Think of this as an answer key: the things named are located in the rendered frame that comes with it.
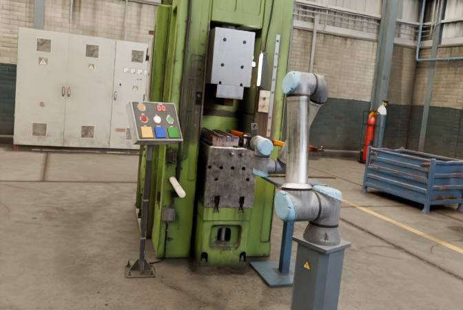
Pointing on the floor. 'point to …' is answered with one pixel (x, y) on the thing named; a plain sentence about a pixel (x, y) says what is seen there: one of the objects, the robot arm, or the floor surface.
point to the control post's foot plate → (131, 271)
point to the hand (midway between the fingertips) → (247, 135)
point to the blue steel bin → (415, 176)
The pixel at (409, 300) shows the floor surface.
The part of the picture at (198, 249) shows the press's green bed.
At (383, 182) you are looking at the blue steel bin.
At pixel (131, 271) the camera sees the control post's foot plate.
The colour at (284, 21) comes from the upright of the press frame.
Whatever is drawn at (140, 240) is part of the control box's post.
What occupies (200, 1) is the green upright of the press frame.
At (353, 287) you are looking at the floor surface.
